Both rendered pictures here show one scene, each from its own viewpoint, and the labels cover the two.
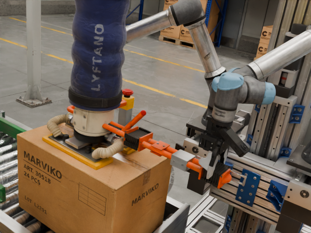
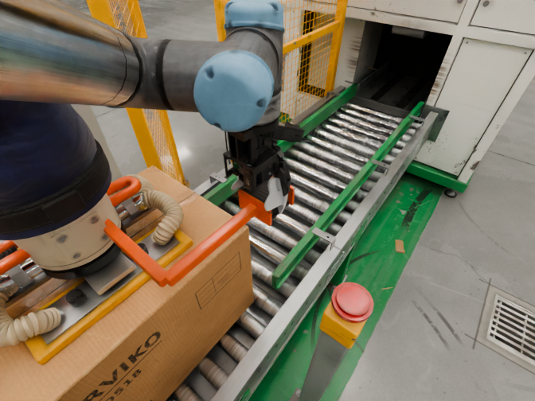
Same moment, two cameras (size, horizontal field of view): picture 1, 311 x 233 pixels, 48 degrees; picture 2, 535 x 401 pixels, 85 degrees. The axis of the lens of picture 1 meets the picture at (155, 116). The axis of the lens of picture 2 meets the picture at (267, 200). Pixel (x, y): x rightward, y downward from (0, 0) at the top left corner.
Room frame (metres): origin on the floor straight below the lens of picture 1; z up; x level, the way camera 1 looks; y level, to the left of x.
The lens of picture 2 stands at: (1.84, -0.07, 1.51)
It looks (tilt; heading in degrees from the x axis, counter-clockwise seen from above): 45 degrees down; 96
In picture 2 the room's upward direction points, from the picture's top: straight up
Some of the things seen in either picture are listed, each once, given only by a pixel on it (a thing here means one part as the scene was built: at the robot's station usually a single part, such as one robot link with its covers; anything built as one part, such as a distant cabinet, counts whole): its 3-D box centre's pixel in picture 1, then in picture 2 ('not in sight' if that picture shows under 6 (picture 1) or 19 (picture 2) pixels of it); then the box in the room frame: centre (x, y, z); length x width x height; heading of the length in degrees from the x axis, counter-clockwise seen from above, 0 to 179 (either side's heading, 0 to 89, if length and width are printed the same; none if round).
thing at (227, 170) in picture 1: (214, 174); not in sight; (1.07, -0.23, 1.08); 0.08 x 0.07 x 0.05; 57
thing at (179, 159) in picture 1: (183, 160); not in sight; (1.15, -0.12, 1.07); 0.07 x 0.07 x 0.04; 57
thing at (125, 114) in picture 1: (119, 168); (316, 383); (1.96, 0.18, 0.50); 0.07 x 0.07 x 1.00; 59
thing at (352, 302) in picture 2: (127, 93); (350, 304); (1.96, 0.18, 1.02); 0.07 x 0.07 x 0.04
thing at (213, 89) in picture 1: (222, 92); not in sight; (1.63, -0.31, 1.20); 0.13 x 0.12 x 0.14; 179
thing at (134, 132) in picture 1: (138, 138); not in sight; (1.27, 0.06, 1.08); 0.10 x 0.08 x 0.06; 147
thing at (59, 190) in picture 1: (93, 181); (124, 304); (1.41, 0.25, 0.75); 0.60 x 0.40 x 0.40; 58
